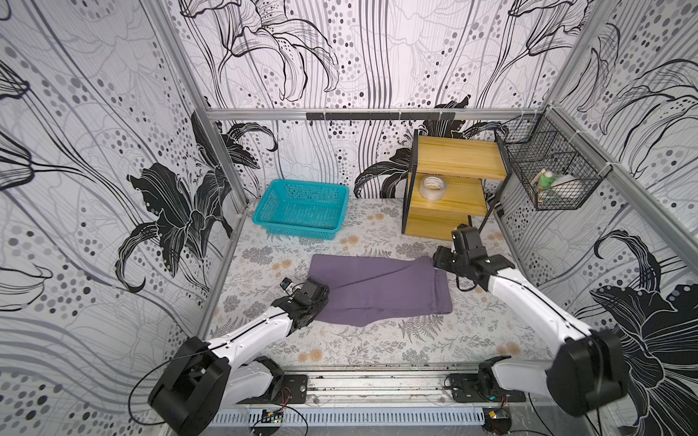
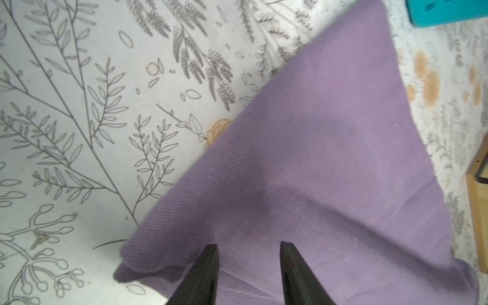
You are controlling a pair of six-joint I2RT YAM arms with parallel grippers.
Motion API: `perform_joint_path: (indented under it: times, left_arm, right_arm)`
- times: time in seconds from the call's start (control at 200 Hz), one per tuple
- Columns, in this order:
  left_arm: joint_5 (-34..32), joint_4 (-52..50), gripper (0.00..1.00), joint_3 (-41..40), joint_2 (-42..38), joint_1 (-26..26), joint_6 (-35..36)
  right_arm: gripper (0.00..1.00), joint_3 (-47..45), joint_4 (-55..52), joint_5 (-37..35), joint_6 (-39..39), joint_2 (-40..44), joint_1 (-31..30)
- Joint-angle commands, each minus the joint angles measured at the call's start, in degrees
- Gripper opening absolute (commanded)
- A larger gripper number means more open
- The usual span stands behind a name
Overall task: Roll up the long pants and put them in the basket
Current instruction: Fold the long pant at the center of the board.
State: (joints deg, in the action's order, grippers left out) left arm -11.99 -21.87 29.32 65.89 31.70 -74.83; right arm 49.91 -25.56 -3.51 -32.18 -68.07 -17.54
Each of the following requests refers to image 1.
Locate green white bottle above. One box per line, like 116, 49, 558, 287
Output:
535, 170, 556, 205

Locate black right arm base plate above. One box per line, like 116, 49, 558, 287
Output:
444, 372, 527, 405

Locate small green circuit board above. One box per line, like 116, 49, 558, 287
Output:
260, 409, 285, 425

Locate white slotted cable duct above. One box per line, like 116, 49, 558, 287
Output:
209, 407, 484, 428

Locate wooden black-framed shelf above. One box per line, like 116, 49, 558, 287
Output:
401, 134, 507, 241

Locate small black power module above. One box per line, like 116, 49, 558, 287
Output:
482, 408, 513, 435

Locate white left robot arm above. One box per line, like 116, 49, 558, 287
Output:
147, 278, 330, 435

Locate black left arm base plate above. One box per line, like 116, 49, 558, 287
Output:
250, 374, 308, 405

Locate purple long pants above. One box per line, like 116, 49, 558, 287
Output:
309, 254, 453, 327

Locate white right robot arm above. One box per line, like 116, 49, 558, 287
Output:
433, 225, 629, 417

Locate teal plastic basket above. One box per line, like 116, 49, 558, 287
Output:
253, 179, 349, 240

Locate clear tape roll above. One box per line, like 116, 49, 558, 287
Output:
419, 175, 447, 202

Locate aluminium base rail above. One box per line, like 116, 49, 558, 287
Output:
155, 366, 606, 409

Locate black wire basket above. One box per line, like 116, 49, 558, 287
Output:
494, 114, 612, 214

